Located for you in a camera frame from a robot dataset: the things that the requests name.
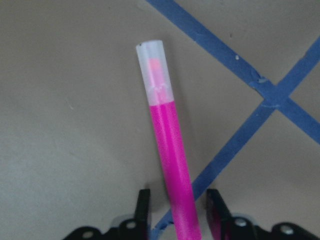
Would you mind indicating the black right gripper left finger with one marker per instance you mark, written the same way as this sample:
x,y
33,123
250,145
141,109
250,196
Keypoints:
x,y
134,228

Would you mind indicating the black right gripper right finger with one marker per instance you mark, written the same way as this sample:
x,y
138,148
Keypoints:
x,y
225,226

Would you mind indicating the pink highlighter pen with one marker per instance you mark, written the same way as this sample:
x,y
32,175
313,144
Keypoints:
x,y
165,121

